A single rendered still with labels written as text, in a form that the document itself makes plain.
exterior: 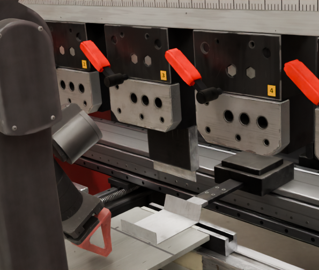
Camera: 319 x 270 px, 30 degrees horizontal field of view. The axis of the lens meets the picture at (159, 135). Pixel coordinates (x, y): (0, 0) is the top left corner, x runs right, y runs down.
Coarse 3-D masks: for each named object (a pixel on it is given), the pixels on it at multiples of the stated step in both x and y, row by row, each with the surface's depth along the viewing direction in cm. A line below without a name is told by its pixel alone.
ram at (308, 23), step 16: (48, 16) 109; (64, 16) 105; (80, 16) 102; (96, 16) 99; (112, 16) 96; (128, 16) 93; (144, 16) 90; (160, 16) 88; (176, 16) 85; (192, 16) 83; (208, 16) 81; (224, 16) 79; (240, 16) 77; (256, 16) 75; (272, 16) 74; (288, 16) 72; (304, 16) 70; (256, 32) 76; (272, 32) 74; (288, 32) 72; (304, 32) 71
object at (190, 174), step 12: (156, 132) 100; (168, 132) 98; (180, 132) 96; (192, 132) 95; (156, 144) 101; (168, 144) 99; (180, 144) 97; (192, 144) 96; (156, 156) 102; (168, 156) 100; (180, 156) 97; (192, 156) 96; (156, 168) 104; (168, 168) 102; (180, 168) 100; (192, 168) 97; (192, 180) 98
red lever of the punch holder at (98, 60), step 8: (80, 48) 97; (88, 48) 96; (96, 48) 97; (88, 56) 96; (96, 56) 96; (104, 56) 96; (96, 64) 95; (104, 64) 95; (104, 72) 95; (112, 72) 95; (104, 80) 94; (112, 80) 94; (120, 80) 95
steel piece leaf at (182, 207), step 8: (168, 200) 106; (176, 200) 104; (184, 200) 103; (168, 208) 106; (176, 208) 104; (184, 208) 103; (192, 208) 102; (200, 208) 100; (184, 216) 103; (192, 216) 102
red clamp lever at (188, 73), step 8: (176, 48) 84; (168, 56) 83; (176, 56) 82; (184, 56) 83; (176, 64) 82; (184, 64) 82; (184, 72) 81; (192, 72) 82; (184, 80) 82; (192, 80) 81; (200, 80) 82; (200, 88) 81; (208, 88) 81; (216, 88) 81; (200, 96) 80; (208, 96) 80; (216, 96) 81
